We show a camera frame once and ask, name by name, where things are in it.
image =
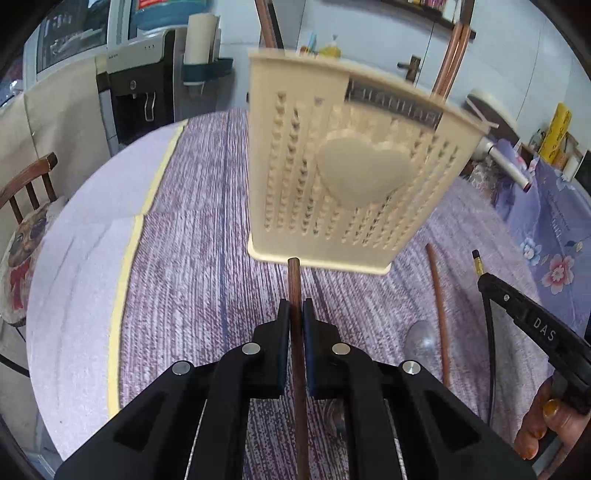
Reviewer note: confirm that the purple floral cloth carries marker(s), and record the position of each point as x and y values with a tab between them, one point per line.
554	240

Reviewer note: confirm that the person's right hand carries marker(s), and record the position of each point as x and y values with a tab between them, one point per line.
542	410

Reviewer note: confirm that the clear plastic spoon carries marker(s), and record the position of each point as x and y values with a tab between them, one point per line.
422	344

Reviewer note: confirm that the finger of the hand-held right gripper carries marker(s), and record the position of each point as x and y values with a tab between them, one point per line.
501	293

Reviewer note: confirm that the white cloth with yellow edge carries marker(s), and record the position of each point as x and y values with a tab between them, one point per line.
78	286

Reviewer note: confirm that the round cartoon seat cushion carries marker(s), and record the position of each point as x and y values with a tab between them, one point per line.
23	258

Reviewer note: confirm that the water dispenser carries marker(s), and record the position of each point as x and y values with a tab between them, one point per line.
134	83

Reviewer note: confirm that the blue water jug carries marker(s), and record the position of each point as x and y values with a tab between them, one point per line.
171	14

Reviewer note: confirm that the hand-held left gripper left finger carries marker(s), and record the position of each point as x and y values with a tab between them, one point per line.
282	355

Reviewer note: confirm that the yellow wrap roll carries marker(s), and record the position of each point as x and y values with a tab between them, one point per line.
556	131

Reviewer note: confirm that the white and brown rice cooker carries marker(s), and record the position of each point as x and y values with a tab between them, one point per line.
485	104

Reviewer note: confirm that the yellow soap pump bottle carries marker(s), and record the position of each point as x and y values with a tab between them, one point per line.
330	48

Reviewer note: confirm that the bronze faucet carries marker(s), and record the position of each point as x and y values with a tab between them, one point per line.
411	67

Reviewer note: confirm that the sliding window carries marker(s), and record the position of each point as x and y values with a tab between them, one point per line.
69	32

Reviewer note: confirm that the wooden framed mirror shelf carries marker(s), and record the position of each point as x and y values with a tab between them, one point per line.
438	16

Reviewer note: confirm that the wooden chair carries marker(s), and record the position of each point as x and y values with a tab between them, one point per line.
32	170

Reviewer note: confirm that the cream plastic utensil holder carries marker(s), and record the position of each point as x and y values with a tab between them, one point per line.
364	170

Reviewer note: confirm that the dark blue cup holder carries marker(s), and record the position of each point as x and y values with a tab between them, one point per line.
207	71

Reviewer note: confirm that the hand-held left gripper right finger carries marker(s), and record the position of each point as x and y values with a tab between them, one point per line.
310	355

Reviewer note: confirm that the brown patterned cloth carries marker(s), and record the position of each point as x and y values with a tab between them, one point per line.
480	180

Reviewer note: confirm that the cream paper roll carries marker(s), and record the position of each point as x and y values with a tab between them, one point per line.
201	39

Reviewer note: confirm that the all metal spoon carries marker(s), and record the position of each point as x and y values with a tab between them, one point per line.
336	417

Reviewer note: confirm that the beige cloth cover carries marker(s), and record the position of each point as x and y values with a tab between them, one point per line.
60	129

